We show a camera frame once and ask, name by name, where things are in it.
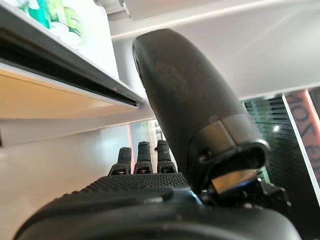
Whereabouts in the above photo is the fridge drawer with white tray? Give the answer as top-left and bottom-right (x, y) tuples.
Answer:
(0, 0), (147, 121)

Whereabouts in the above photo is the green drink can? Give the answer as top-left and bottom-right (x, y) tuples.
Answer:
(62, 6), (83, 48)
(48, 0), (70, 37)

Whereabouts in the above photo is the teal drink can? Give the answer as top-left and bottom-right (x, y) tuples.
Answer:
(24, 0), (52, 31)

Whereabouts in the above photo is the red lettered poster panel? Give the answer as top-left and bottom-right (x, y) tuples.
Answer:
(282, 88), (320, 191)

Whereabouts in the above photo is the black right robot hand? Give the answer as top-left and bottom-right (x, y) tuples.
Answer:
(13, 27), (302, 240)

